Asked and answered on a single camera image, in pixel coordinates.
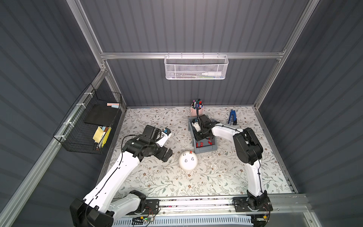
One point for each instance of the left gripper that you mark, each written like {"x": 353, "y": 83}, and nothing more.
{"x": 165, "y": 153}

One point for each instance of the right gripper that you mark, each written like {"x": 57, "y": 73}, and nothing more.
{"x": 201, "y": 135}

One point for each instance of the grey plastic parts bin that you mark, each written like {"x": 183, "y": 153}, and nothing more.
{"x": 203, "y": 146}

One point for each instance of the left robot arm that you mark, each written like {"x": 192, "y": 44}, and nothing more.
{"x": 97, "y": 208}

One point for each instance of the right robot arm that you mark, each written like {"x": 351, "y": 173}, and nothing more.
{"x": 248, "y": 149}

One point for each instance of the white dome with screws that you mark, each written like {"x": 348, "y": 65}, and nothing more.
{"x": 188, "y": 161}

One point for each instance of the pink pen cup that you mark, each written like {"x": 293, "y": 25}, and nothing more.
{"x": 194, "y": 109}

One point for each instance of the blue stapler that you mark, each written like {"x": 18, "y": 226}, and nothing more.
{"x": 232, "y": 120}

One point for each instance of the white marker in basket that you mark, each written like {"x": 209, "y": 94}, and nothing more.
{"x": 212, "y": 74}

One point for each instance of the yellow sticky note pad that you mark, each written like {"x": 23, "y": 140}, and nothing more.
{"x": 99, "y": 133}

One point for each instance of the black notebook in basket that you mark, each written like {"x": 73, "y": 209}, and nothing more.
{"x": 101, "y": 115}

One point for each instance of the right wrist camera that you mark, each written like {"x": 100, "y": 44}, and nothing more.
{"x": 197, "y": 126}

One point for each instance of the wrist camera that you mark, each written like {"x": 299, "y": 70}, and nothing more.
{"x": 165, "y": 135}
{"x": 197, "y": 126}

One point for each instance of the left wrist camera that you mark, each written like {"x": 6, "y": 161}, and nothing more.
{"x": 165, "y": 135}

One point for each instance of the white wire mesh basket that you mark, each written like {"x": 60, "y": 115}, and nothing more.
{"x": 191, "y": 67}

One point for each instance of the black wire wall basket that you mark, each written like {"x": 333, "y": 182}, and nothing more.
{"x": 90, "y": 125}

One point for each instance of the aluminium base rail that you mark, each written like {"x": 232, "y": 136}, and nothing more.
{"x": 284, "y": 203}

